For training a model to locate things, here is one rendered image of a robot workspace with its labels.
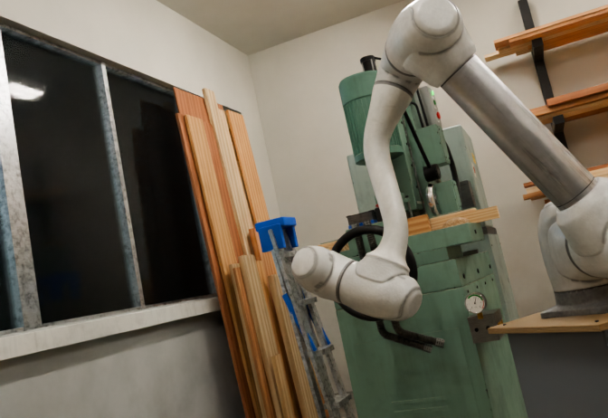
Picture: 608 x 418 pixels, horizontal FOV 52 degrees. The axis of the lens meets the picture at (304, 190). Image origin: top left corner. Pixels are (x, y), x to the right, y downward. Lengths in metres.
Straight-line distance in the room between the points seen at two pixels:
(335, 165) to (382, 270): 3.44
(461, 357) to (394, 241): 0.76
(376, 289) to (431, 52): 0.51
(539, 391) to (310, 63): 3.70
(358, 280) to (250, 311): 2.17
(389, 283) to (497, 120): 0.41
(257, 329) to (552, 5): 2.92
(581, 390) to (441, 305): 0.61
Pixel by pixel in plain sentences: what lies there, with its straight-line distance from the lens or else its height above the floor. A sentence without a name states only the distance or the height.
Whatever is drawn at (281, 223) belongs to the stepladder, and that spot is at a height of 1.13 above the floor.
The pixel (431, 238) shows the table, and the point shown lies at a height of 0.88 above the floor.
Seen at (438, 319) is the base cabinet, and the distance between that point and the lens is 2.07.
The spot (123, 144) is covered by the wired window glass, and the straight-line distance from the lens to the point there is 3.46.
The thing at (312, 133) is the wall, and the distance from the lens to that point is 4.85.
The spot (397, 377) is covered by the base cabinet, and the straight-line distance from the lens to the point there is 2.14.
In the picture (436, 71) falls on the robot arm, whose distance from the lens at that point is 1.39.
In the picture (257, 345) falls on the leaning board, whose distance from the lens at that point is 3.50.
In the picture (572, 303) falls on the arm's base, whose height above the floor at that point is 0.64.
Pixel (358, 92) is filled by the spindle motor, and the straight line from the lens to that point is 2.25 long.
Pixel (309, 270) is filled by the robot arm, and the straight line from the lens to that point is 1.38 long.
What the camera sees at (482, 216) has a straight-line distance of 2.17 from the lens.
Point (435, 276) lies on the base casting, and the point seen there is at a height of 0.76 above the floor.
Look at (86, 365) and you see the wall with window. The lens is 2.81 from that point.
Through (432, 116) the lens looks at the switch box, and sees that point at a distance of 2.53.
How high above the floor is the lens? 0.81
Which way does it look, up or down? 8 degrees up
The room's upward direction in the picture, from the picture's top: 12 degrees counter-clockwise
